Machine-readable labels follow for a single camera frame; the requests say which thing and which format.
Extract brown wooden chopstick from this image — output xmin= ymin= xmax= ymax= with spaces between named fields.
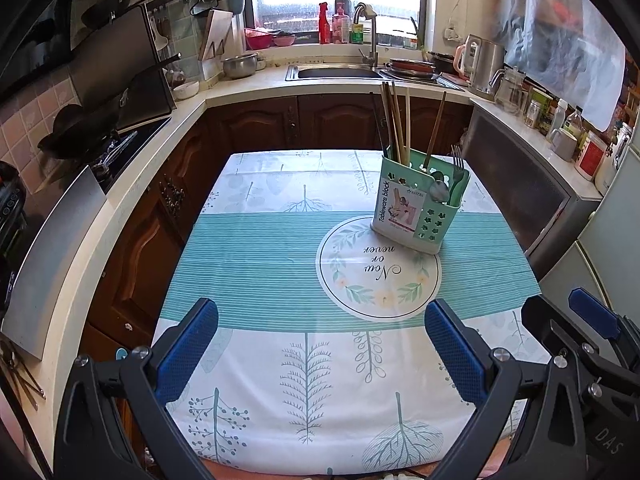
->
xmin=423 ymin=91 xmax=447 ymax=172

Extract teal patterned tablecloth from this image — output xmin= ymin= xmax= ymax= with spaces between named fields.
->
xmin=157 ymin=151 xmax=549 ymax=476

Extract red spray bottle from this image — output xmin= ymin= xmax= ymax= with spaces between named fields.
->
xmin=318 ymin=2 xmax=331 ymax=44

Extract tan chopstick black patterned end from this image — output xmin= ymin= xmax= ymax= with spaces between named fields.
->
xmin=381 ymin=81 xmax=400 ymax=162

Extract light wood chopstick patterned end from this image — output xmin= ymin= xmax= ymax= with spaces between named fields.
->
xmin=390 ymin=81 xmax=406 ymax=165

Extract green utensil holder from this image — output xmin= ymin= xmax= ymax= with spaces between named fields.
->
xmin=371 ymin=150 xmax=470 ymax=255

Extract electric kettle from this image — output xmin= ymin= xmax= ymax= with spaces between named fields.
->
xmin=452 ymin=35 xmax=506 ymax=100

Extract black chopstick gold band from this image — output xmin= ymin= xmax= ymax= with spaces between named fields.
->
xmin=370 ymin=93 xmax=390 ymax=157

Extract red label jar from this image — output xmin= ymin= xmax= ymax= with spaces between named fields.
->
xmin=575 ymin=131 xmax=608 ymax=181

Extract silver refrigerator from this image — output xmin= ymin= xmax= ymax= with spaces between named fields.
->
xmin=539 ymin=144 xmax=640 ymax=361

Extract silver fork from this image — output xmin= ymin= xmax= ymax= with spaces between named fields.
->
xmin=451 ymin=145 xmax=464 ymax=170

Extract grey counter appliance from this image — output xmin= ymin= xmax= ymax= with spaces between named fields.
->
xmin=463 ymin=100 xmax=602 ymax=280

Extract kitchen faucet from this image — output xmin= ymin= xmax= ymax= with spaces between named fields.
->
xmin=352 ymin=1 xmax=380 ymax=72

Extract steel pot on counter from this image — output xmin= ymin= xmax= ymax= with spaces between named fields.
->
xmin=222 ymin=52 xmax=266 ymax=79

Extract light wood chopstick red end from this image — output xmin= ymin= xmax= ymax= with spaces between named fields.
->
xmin=404 ymin=88 xmax=411 ymax=167

